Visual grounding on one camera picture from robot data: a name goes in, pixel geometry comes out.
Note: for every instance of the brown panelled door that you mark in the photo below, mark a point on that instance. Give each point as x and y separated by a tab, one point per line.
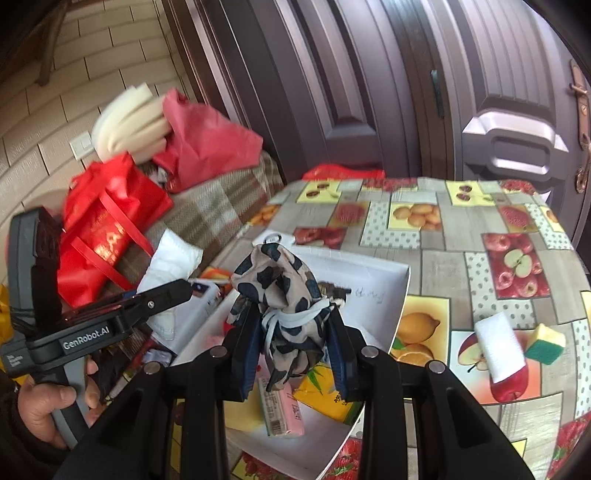
323	92

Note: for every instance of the white blue packet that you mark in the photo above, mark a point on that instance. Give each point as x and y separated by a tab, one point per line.
207	295

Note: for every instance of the red gift bag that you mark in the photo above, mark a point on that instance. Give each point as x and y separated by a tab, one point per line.
101	221

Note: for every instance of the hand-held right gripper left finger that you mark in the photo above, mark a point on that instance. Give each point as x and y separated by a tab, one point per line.
247	344

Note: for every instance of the fruit print tablecloth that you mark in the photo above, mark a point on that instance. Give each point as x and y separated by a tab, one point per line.
443	267

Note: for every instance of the small thick white foam block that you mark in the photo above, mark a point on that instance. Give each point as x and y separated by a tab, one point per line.
501	350

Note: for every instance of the pink red plastic bag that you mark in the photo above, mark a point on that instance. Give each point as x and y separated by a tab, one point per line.
207	138

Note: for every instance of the stack of cream foam sheets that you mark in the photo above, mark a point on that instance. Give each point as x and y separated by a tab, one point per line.
124	124

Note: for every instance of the white light switch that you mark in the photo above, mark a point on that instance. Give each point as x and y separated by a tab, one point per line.
83	145

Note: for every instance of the pink wrapped packet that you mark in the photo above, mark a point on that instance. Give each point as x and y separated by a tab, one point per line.
286	410

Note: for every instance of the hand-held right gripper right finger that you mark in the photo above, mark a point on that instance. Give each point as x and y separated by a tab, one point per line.
336	353

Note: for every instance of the person's left hand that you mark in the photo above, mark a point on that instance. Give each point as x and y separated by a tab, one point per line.
39	406

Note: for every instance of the white cardboard box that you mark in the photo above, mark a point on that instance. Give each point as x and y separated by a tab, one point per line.
369	281

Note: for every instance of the plaid sofa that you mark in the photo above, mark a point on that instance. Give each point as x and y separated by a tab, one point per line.
217	203

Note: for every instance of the dark wooden bracket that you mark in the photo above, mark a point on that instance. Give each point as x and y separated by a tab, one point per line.
51	46

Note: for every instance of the yellow tissue packet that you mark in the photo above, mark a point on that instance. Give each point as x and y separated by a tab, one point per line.
318	394

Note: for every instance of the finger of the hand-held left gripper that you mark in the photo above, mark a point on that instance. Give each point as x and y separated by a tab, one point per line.
161	295

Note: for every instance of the yellow green scouring sponge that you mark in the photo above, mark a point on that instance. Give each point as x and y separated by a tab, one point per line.
547	339

